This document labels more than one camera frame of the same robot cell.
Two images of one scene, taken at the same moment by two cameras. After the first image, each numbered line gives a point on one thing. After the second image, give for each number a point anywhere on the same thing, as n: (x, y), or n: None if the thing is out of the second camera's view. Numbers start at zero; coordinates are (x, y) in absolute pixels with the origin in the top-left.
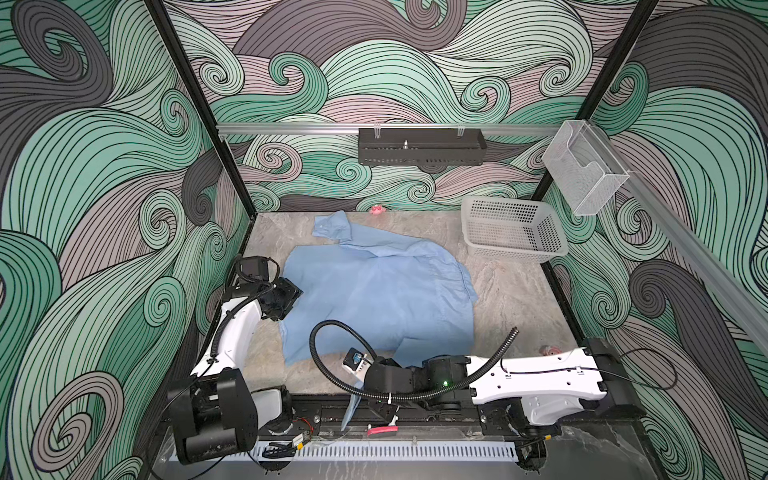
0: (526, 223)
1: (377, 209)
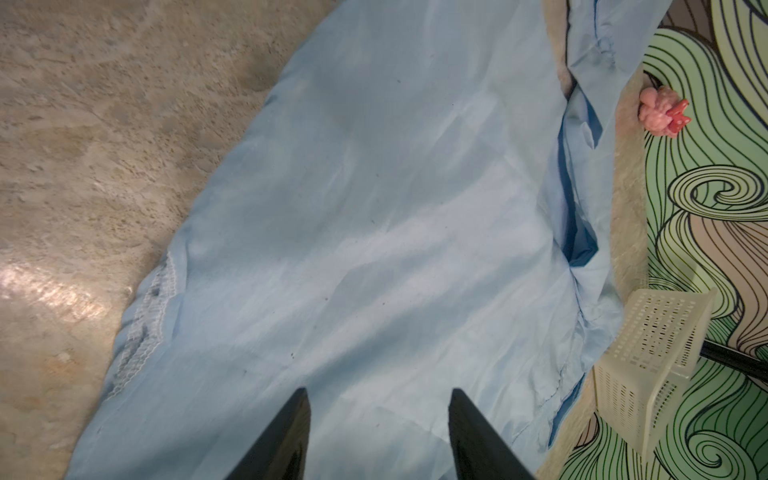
0: (649, 344)
1: (662, 112)
